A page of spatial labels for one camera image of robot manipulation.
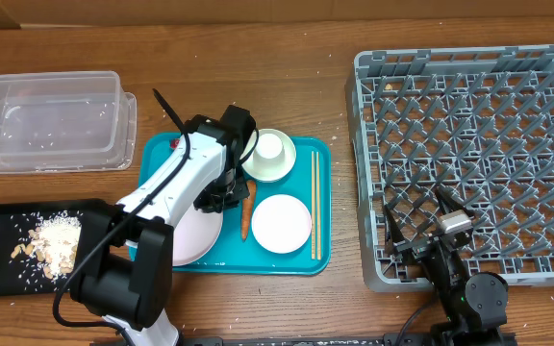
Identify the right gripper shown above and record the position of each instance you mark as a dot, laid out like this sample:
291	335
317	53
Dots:
415	247

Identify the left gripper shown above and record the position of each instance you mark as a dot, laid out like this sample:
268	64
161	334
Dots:
240	190

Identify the large pink plate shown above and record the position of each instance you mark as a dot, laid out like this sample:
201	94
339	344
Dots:
195	235

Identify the white cup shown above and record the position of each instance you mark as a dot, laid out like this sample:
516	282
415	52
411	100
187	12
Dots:
269	147

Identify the red snack wrapper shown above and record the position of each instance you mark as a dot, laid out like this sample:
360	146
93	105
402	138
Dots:
174	143

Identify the peanut and rice scraps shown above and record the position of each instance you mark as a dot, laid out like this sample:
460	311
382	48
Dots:
47	244

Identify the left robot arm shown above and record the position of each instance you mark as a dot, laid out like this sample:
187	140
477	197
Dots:
123	265

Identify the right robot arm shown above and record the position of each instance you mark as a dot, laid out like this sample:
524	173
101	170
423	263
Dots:
474	305

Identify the grey dishwasher rack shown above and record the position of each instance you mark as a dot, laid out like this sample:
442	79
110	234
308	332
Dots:
476	121

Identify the orange carrot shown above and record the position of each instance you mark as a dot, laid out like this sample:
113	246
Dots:
247	209

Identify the small white plate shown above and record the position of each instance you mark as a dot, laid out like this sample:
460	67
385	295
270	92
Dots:
281	224

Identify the teal plastic serving tray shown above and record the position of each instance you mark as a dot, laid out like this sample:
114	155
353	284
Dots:
231	255

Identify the right wooden chopstick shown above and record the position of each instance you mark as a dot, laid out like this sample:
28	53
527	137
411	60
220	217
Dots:
317	207

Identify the clear plastic bin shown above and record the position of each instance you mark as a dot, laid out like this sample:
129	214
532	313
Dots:
66	122

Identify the black plastic tray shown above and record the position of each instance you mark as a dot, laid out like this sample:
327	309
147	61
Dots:
10	282

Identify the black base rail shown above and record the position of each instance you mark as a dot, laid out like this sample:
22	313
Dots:
282	342

